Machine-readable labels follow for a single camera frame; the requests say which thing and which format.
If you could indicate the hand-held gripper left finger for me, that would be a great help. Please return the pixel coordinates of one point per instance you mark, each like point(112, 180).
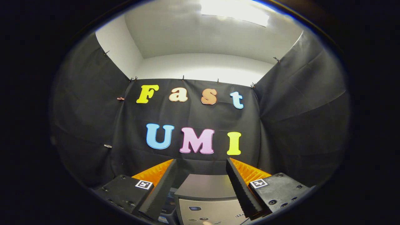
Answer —
point(162, 192)

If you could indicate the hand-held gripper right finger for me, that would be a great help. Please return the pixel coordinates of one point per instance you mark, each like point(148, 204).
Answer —
point(239, 190)

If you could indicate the grey appliance with buttons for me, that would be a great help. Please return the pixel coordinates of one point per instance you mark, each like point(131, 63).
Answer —
point(206, 206)

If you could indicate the black backdrop cloth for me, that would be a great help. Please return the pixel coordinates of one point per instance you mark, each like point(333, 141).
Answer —
point(193, 115)

